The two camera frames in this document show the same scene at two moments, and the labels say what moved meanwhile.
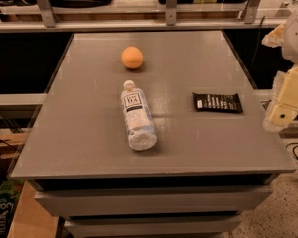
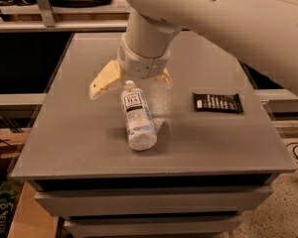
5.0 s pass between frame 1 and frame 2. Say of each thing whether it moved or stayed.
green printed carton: stayed
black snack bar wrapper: stayed
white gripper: moved
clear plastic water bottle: stayed
